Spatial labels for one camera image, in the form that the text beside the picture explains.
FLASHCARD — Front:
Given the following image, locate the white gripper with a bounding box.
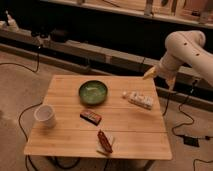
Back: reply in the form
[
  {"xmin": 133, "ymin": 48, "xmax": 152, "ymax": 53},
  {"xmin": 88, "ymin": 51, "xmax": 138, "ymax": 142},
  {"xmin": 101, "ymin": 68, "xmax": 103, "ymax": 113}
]
[{"xmin": 143, "ymin": 54, "xmax": 182, "ymax": 91}]

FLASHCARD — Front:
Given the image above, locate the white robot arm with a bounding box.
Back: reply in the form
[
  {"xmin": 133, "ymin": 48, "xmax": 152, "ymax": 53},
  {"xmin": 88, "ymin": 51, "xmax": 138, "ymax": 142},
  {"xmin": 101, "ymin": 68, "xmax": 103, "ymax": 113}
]
[{"xmin": 143, "ymin": 30, "xmax": 213, "ymax": 90}]

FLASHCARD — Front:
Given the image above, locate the white patterned bottle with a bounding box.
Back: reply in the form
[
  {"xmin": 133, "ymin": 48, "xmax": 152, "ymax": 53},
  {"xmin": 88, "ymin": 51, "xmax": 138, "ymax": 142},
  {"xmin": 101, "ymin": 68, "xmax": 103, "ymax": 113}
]
[{"xmin": 122, "ymin": 91, "xmax": 153, "ymax": 110}]

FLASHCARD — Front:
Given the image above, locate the black power adapter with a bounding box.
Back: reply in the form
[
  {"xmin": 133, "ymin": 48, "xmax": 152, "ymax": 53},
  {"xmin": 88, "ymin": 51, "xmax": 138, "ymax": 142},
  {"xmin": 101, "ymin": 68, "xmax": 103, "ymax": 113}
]
[{"xmin": 183, "ymin": 136, "xmax": 199, "ymax": 147}]

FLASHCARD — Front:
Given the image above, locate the green ceramic bowl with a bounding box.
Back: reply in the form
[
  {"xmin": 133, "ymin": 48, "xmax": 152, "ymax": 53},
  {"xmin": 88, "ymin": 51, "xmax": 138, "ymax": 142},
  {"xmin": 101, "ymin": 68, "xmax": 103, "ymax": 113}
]
[{"xmin": 78, "ymin": 80, "xmax": 108, "ymax": 105}]

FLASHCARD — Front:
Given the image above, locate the brown chocolate bar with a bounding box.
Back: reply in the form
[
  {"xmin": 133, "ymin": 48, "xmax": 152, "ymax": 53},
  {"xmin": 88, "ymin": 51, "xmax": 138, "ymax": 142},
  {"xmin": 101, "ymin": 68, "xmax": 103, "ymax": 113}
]
[{"xmin": 80, "ymin": 110, "xmax": 102, "ymax": 125}]

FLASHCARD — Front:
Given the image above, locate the red-brown snack packet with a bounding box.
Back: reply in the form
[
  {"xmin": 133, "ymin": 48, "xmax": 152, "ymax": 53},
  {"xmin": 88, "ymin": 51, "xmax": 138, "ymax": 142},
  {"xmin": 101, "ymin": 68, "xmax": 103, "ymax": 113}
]
[{"xmin": 97, "ymin": 130, "xmax": 113, "ymax": 153}]

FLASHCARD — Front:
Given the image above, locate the white napkin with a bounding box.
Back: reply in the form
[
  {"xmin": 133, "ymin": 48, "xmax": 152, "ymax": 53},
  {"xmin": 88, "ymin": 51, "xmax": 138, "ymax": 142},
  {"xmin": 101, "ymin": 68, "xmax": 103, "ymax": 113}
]
[{"xmin": 96, "ymin": 132, "xmax": 115, "ymax": 156}]

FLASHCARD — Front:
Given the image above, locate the black device on ledge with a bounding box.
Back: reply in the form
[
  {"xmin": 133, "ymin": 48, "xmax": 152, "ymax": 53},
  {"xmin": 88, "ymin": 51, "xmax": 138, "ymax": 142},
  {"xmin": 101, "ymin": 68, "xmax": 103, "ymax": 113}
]
[{"xmin": 50, "ymin": 29, "xmax": 68, "ymax": 43}]

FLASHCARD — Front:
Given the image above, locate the white cup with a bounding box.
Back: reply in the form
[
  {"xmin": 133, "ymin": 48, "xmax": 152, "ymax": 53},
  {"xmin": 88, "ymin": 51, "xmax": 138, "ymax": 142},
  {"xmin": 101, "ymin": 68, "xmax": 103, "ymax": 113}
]
[{"xmin": 34, "ymin": 105, "xmax": 56, "ymax": 128}]

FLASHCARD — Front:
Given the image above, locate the white spray bottle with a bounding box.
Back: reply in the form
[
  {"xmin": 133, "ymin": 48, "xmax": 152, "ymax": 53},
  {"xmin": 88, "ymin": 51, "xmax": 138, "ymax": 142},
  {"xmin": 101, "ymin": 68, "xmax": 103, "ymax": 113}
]
[{"xmin": 5, "ymin": 11, "xmax": 19, "ymax": 31}]

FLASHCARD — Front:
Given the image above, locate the black cable on right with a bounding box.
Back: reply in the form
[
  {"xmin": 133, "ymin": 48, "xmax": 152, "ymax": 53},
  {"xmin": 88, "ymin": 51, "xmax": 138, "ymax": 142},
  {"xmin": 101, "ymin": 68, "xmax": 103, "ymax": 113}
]
[{"xmin": 162, "ymin": 78, "xmax": 213, "ymax": 141}]

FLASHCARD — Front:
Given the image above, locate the black cable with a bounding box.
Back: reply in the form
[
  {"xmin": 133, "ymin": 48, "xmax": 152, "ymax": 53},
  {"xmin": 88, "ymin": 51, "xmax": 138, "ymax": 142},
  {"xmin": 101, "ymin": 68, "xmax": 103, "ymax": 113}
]
[
  {"xmin": 162, "ymin": 78, "xmax": 213, "ymax": 141},
  {"xmin": 18, "ymin": 101, "xmax": 81, "ymax": 171}
]

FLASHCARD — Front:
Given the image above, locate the black cable on left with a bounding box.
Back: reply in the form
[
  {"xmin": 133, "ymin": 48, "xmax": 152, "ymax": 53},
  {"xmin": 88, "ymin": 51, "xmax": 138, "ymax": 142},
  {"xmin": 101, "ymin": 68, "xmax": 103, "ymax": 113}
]
[{"xmin": 18, "ymin": 101, "xmax": 81, "ymax": 171}]

